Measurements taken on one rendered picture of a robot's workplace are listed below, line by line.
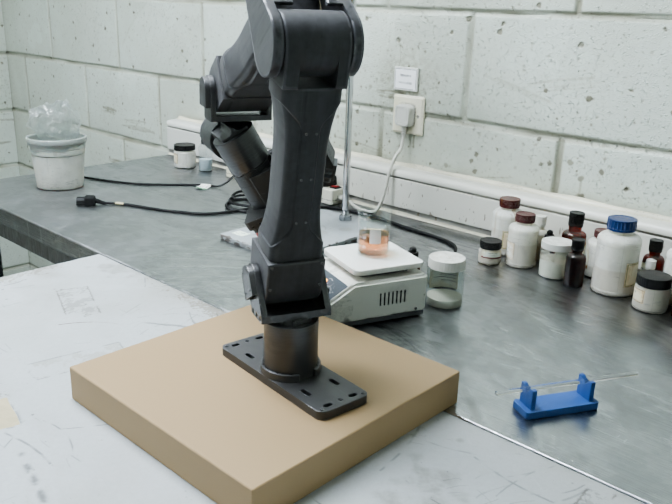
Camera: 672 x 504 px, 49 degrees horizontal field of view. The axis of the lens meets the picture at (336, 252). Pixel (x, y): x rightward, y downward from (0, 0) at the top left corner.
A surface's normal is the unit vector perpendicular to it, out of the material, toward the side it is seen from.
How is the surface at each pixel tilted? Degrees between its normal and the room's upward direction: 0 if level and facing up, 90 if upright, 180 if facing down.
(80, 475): 0
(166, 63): 90
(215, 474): 90
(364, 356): 0
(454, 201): 90
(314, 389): 0
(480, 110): 90
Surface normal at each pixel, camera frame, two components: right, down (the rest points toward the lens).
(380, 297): 0.43, 0.30
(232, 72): -0.82, 0.11
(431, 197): -0.68, 0.21
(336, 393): 0.03, -0.95
